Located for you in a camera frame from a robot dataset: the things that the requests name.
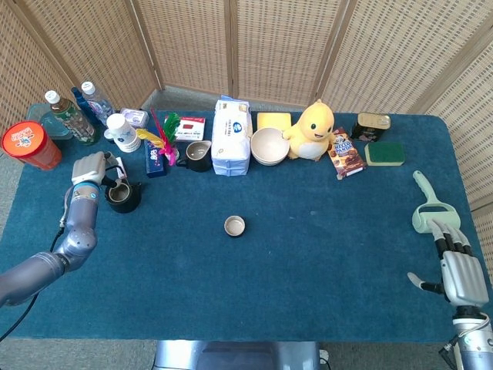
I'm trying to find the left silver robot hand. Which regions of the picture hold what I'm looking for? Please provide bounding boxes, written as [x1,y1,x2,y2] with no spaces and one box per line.
[71,151,123,187]

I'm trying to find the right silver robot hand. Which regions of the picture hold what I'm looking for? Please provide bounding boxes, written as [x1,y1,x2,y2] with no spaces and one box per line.
[407,219,490,308]

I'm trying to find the black teapot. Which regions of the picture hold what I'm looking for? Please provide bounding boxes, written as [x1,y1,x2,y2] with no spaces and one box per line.
[101,166,143,214]

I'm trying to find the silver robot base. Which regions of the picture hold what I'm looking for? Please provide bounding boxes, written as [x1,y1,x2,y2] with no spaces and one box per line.
[153,340,321,370]

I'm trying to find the white pill bottle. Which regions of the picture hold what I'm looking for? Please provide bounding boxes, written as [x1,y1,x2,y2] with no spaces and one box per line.
[103,113,142,153]

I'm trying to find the green tea bottle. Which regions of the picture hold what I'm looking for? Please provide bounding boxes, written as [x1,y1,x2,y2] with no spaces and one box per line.
[44,89,101,146]

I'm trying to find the orange lidded snack canister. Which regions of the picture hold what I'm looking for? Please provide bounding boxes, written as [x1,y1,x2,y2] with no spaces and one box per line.
[1,120,63,171]

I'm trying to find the clear plastic container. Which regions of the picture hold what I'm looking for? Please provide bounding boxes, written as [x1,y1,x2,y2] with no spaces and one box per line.
[26,103,74,149]

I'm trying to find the blue bottle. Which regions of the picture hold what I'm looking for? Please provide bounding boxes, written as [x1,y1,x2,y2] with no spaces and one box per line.
[71,86,101,126]

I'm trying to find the clear water bottle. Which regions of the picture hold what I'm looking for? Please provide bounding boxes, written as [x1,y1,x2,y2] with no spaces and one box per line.
[80,81,116,127]

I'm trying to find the blue rectangular box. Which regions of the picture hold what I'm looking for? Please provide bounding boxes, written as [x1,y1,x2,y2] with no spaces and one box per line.
[143,138,169,179]

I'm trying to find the lavender small box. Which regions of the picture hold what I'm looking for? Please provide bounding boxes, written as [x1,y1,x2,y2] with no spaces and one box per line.
[119,107,150,130]

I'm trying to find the mint green lint roller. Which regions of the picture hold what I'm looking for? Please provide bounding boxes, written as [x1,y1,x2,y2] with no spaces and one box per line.
[411,170,462,234]

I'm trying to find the colourful feather shuttlecock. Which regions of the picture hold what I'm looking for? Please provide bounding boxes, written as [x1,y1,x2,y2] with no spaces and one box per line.
[136,108,182,167]

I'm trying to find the red white box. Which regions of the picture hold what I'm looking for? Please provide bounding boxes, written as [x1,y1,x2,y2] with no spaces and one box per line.
[164,115,206,142]

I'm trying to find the black pitcher cup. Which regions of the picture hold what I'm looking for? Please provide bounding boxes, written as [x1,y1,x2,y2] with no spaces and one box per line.
[176,140,213,173]

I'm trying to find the green yellow scouring sponge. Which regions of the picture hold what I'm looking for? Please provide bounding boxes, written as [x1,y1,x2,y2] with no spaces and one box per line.
[364,142,407,167]

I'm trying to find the white tissue pack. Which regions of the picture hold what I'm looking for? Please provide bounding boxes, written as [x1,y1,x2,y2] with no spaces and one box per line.
[210,95,253,177]

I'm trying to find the small beige teacup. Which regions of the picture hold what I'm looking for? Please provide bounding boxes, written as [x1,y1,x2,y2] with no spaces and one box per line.
[223,215,247,238]

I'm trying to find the Hello Panda biscuit box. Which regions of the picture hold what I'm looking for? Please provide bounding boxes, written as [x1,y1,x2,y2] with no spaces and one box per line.
[327,127,367,181]

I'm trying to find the luncheon meat tin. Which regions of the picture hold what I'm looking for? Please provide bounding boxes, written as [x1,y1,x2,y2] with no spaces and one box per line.
[350,112,392,143]

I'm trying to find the beige stacked bowls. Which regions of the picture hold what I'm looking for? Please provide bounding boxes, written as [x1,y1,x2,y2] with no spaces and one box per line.
[250,127,290,167]

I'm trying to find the blue table cloth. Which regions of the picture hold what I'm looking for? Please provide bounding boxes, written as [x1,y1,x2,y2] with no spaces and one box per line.
[0,103,493,344]

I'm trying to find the yellow sponge block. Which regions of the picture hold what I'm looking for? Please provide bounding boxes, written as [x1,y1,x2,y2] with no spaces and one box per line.
[257,112,293,133]

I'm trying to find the wicker folding screen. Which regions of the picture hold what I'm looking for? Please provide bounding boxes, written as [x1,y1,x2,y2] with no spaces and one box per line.
[0,0,493,271]

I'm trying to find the yellow duck plush toy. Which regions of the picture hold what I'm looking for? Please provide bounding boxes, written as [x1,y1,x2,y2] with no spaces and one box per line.
[282,99,337,163]

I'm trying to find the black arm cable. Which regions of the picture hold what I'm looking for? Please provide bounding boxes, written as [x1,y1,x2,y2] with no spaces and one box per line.
[0,226,65,343]

